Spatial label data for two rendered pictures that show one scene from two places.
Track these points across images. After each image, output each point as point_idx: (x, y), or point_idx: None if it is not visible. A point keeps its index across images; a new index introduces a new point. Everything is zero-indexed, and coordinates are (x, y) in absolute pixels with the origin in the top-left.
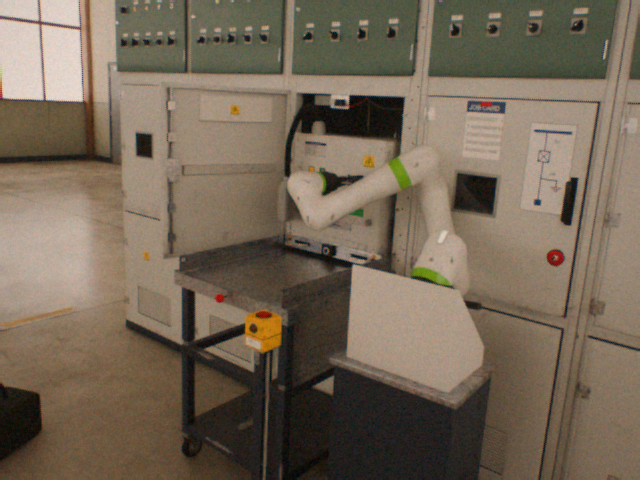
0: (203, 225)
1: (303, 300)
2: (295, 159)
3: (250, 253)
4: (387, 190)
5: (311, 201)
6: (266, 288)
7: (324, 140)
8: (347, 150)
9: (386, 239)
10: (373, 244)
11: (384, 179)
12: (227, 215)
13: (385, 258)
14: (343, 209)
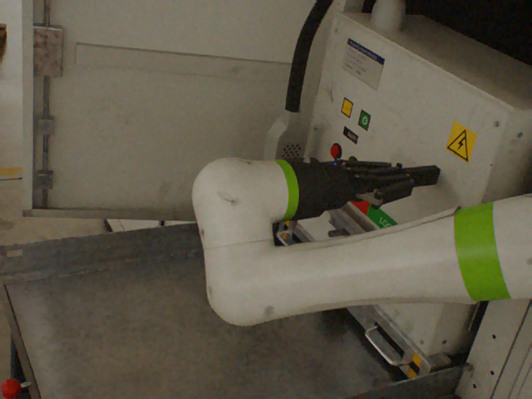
0: (117, 164)
1: None
2: (324, 71)
3: (189, 244)
4: (431, 295)
5: (226, 255)
6: (117, 393)
7: (382, 51)
8: (422, 94)
9: (462, 326)
10: (424, 331)
11: (427, 266)
12: (172, 152)
13: (443, 373)
14: (299, 302)
